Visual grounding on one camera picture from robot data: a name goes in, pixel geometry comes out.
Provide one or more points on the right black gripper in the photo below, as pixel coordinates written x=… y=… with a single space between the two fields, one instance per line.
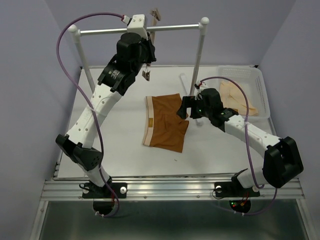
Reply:
x=187 y=101

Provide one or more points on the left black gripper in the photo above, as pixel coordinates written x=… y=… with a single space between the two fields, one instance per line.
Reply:
x=148 y=44

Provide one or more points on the brown underwear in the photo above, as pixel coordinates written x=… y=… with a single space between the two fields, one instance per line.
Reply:
x=164 y=129

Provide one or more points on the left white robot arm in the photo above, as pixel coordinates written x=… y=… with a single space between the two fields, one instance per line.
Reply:
x=77 y=144

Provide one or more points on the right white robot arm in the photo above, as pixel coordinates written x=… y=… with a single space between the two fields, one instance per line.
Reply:
x=281 y=158

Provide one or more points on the beige underwear in basket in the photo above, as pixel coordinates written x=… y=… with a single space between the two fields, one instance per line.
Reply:
x=232 y=97

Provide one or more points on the white plastic basket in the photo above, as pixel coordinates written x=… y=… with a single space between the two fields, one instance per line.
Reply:
x=251 y=84

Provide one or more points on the white metal clothes rack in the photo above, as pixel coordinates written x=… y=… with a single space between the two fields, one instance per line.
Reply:
x=175 y=27

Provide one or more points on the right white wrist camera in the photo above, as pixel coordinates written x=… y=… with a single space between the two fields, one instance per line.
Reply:
x=200 y=86

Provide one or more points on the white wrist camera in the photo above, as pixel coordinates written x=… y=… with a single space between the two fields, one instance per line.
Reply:
x=136 y=24
x=200 y=86

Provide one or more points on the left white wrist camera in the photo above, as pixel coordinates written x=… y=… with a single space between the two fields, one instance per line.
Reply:
x=136 y=24

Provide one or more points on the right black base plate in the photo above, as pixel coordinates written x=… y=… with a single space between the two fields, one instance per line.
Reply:
x=240 y=198

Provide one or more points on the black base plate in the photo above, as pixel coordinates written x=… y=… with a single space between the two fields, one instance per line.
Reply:
x=240 y=198
x=105 y=203

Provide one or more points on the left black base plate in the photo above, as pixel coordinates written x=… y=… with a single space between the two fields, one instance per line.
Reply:
x=105 y=203

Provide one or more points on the aluminium mounting rail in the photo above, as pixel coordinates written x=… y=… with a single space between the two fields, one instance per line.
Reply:
x=198 y=188

